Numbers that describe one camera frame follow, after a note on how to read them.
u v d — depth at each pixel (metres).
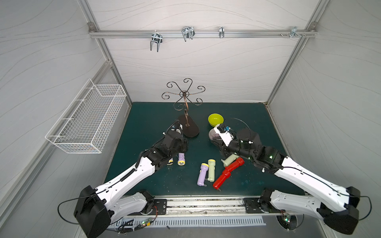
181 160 0.86
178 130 0.67
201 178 0.80
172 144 0.58
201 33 0.79
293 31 0.77
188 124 1.05
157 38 0.78
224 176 0.81
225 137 0.57
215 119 1.04
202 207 0.75
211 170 0.83
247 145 0.48
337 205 0.39
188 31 0.77
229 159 0.87
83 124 0.68
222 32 0.78
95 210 0.38
